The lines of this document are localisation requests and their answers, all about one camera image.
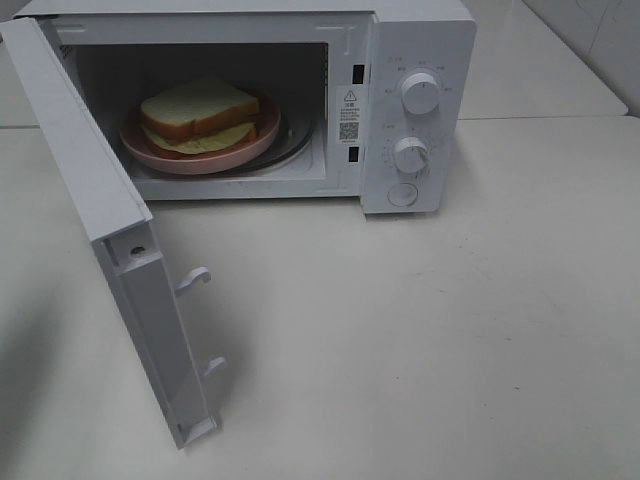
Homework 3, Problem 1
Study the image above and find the round white door button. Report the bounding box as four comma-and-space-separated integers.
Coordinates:
387, 183, 418, 207

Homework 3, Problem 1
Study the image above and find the sandwich with white bread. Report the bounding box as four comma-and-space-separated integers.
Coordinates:
139, 77, 260, 155

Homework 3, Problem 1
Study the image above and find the white microwave door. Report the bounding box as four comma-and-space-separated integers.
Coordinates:
1, 18, 226, 449

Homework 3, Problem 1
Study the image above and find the pink round plate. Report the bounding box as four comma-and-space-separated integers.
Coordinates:
120, 89, 282, 175

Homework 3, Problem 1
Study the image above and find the glass microwave turntable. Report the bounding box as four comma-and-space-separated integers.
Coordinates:
213, 114, 313, 175

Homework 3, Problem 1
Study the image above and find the lower white microwave knob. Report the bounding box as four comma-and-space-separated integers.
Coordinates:
393, 137, 429, 174

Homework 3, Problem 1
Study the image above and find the white microwave knob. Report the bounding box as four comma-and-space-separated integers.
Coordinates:
400, 70, 442, 115
393, 137, 429, 174

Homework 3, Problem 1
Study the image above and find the white microwave oven body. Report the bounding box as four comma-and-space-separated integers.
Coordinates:
12, 1, 476, 214

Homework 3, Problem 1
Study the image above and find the upper white microwave knob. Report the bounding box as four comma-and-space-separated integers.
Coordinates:
400, 70, 442, 115

